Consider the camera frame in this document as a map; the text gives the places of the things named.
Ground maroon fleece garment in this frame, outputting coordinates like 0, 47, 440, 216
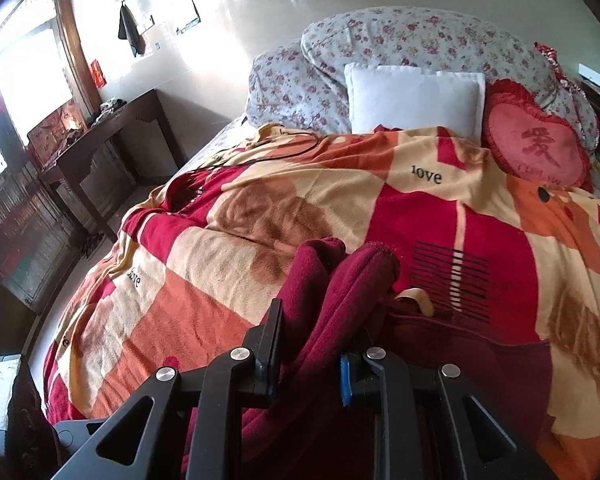
235, 238, 550, 479

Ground dark hanging cloth on wall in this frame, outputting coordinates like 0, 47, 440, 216
118, 3, 146, 58

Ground dark wooden side table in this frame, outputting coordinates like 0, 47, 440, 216
40, 89, 187, 242

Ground orange red patterned blanket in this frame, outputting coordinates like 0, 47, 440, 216
43, 125, 600, 479

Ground dark wooden cabinet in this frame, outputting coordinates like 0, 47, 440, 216
0, 164, 81, 314

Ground red heart cushion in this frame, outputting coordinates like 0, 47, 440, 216
482, 79, 591, 188

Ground red wall tag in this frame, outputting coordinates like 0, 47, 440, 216
90, 60, 107, 89

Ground white pillow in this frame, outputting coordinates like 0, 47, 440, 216
343, 63, 486, 144

